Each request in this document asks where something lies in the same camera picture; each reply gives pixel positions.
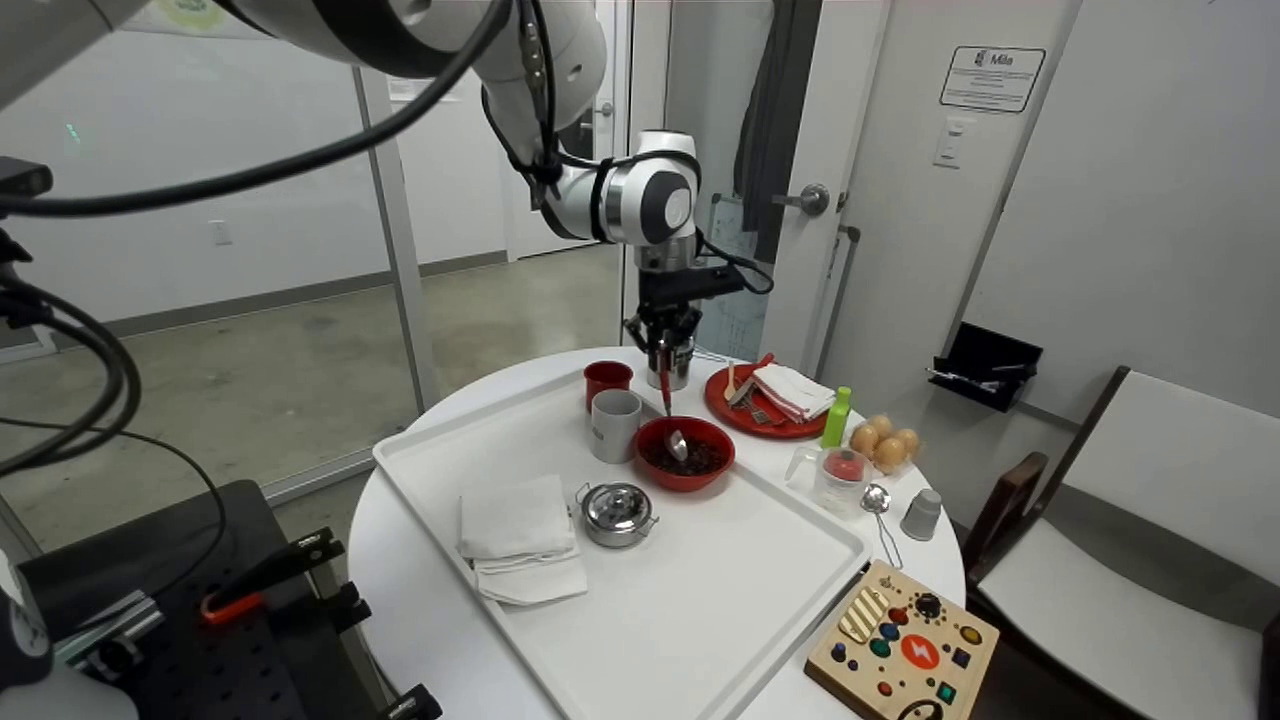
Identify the dark hanging jacket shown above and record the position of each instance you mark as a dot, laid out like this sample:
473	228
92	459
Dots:
773	123

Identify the white mug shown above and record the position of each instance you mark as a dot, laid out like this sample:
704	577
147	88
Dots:
615	420

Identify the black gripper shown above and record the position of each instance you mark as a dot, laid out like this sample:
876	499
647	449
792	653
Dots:
669	313

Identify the round steel lidded tin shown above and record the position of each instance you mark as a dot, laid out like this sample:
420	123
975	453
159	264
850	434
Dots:
615	512

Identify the black tray on floor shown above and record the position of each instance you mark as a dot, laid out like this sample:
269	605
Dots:
984	364

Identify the metal ladle spoon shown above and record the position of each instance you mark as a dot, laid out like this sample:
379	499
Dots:
876	500

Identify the red mug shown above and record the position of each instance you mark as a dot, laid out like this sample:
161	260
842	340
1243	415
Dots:
600	377

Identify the red bowl with beans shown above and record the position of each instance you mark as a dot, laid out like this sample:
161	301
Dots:
703	467

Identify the white plastic tray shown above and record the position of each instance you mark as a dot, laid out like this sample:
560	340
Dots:
691	622

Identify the red handled metal spoon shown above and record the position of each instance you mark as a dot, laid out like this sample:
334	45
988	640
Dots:
678	442

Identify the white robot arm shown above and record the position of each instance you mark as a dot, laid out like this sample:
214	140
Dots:
538	67

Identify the wooden button board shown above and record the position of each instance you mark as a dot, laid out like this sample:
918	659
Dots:
893	651

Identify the black orange clamp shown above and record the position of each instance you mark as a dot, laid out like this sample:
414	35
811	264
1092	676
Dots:
246	595

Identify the green bottle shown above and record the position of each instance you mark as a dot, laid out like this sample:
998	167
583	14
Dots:
839	419

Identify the folded white cloth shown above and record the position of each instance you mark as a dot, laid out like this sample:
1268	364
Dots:
520	543

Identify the white seat chair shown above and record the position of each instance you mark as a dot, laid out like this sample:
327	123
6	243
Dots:
1153	561

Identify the silver door handle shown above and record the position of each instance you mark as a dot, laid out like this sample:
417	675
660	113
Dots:
804	201

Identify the small steel pot with lid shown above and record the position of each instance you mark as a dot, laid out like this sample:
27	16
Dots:
672	364

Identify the white red striped napkin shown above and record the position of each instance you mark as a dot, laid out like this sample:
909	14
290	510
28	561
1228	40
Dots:
790	388

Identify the small leaning whiteboard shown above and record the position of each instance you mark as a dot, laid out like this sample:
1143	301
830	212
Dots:
732	321

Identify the eggs in clear carton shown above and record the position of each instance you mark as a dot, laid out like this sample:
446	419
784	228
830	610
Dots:
885	442

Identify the wall notice sign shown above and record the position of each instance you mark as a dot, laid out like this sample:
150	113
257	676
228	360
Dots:
984	76

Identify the black mounting table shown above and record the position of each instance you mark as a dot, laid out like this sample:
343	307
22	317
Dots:
110	631

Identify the red plate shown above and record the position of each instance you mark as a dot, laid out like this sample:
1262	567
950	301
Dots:
738	403

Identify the white door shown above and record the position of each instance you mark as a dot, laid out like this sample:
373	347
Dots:
873	290

